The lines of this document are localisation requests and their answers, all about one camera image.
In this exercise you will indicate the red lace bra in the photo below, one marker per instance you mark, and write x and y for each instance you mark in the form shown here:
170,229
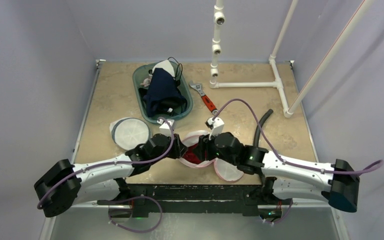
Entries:
190,156

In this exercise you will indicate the beige bra in basin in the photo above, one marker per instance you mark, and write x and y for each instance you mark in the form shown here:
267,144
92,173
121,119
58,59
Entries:
146,82

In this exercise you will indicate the small pink-zip mesh bag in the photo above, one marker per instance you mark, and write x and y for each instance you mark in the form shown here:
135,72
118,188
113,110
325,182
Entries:
223,169

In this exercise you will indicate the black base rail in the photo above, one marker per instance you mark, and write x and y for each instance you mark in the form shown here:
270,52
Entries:
146,198

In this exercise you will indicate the red-handled adjustable wrench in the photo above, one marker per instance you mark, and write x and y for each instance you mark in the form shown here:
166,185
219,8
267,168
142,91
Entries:
206,100

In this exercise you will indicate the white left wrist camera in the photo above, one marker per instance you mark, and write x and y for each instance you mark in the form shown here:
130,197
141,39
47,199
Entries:
166,127

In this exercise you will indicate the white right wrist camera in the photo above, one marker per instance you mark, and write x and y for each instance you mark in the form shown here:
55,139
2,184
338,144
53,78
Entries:
215,125

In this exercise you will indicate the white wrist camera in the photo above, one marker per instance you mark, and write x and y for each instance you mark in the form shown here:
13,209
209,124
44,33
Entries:
215,125
166,127

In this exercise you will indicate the teal plastic basin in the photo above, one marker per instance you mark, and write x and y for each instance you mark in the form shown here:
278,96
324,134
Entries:
143,72

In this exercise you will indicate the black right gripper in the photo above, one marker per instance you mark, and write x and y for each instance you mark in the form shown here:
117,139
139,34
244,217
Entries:
204,147

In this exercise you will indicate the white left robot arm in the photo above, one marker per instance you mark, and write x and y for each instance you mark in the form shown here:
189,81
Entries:
65,184

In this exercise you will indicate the navy blue bra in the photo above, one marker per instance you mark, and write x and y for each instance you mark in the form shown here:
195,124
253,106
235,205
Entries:
162,86

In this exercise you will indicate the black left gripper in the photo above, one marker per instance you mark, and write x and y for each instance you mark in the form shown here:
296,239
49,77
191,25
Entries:
179,149

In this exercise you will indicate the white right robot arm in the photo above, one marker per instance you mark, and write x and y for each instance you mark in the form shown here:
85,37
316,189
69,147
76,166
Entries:
286,177

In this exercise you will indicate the white and black bra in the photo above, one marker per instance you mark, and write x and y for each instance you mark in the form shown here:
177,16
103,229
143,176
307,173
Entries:
170,65

